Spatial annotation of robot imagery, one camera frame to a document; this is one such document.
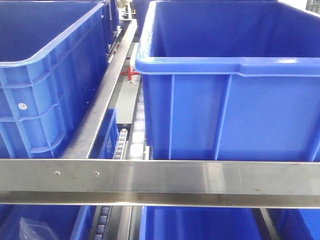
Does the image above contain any red clamp bracket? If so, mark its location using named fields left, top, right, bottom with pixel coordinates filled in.
left=120, top=65, right=140, bottom=82

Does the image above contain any blue lower crate left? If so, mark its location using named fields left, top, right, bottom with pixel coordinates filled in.
left=0, top=204, right=96, bottom=240

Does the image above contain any clear plastic bag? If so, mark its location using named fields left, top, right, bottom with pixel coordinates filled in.
left=19, top=217, right=59, bottom=240

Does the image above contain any large blue crate left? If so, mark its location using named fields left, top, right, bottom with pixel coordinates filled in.
left=0, top=1, right=108, bottom=158

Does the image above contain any steel divider rail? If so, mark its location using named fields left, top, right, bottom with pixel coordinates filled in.
left=62, top=19, right=137, bottom=159

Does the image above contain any steel front shelf beam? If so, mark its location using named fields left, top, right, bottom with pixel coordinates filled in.
left=0, top=159, right=320, bottom=209

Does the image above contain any blue lower crate middle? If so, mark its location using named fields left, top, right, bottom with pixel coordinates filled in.
left=139, top=206, right=262, bottom=240

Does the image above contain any large blue crate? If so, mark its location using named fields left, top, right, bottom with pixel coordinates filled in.
left=135, top=0, right=320, bottom=162
left=0, top=1, right=108, bottom=158

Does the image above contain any large blue crate right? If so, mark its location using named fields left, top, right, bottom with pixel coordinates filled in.
left=135, top=0, right=320, bottom=162

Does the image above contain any white roller track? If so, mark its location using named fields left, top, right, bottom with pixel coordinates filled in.
left=128, top=86, right=146, bottom=160

